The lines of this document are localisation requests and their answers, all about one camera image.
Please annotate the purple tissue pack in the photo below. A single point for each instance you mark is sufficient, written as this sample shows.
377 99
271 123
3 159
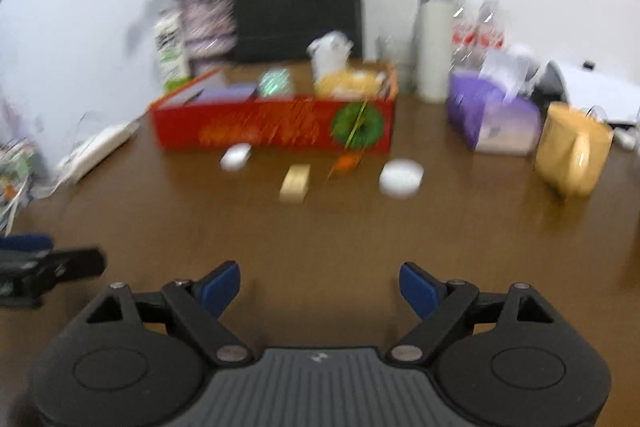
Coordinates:
475 112

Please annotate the white yellow alpaca plush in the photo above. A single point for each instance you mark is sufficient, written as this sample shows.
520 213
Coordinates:
340 72

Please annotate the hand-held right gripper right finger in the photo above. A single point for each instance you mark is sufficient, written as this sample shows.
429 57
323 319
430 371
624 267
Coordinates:
419 291

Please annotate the clear plastic packs red labels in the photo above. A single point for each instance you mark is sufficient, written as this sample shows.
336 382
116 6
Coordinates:
475 34

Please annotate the white earbuds case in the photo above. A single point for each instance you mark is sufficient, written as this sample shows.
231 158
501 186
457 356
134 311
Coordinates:
236 157

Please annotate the white grey device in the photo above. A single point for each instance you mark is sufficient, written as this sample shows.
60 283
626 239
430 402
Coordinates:
550 82

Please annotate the clear glass cup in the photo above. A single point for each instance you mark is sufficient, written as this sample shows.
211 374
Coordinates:
395 67

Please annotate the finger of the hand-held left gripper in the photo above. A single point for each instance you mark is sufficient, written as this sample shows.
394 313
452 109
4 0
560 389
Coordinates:
77 263
25 243

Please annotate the small orange object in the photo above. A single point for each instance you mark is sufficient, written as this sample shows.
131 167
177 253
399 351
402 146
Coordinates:
346 163

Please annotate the wooden desktop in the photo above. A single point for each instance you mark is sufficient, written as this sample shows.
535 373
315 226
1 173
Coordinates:
320 227

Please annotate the white thermos bottle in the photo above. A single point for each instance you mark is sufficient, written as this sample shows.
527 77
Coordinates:
434 52

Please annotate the yellow mug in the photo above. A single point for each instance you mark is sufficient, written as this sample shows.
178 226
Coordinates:
565 147

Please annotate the white green carton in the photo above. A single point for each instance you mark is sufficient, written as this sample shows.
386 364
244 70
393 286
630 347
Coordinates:
172 52

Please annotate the white round container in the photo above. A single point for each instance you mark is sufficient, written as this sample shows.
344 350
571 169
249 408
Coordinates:
401 178

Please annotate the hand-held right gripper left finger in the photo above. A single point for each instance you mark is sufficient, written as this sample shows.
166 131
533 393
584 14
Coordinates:
220 288

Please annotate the small beige box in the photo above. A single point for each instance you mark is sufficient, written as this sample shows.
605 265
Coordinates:
295 183

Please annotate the white power strip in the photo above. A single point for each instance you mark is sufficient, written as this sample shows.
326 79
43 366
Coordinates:
97 149

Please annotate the iridescent white packet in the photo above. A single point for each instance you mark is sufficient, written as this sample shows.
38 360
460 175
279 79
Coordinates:
275 83

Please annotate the crumpled printed plastic bag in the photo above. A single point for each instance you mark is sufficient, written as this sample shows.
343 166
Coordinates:
15 167

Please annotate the red cardboard box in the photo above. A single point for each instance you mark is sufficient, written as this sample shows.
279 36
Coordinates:
260 127

